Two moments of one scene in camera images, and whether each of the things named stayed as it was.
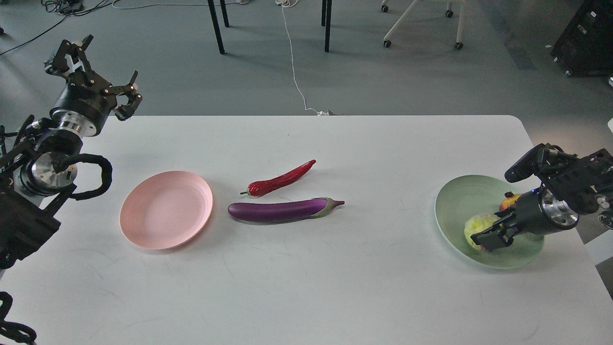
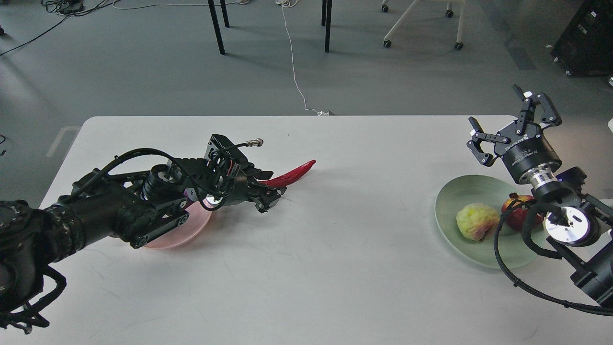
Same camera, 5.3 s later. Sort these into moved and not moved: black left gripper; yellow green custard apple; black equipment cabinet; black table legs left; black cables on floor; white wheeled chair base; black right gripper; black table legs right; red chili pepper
Moved: black left gripper; yellow green custard apple; black right gripper
Not moved: white wheeled chair base; black cables on floor; red chili pepper; black table legs left; black table legs right; black equipment cabinet
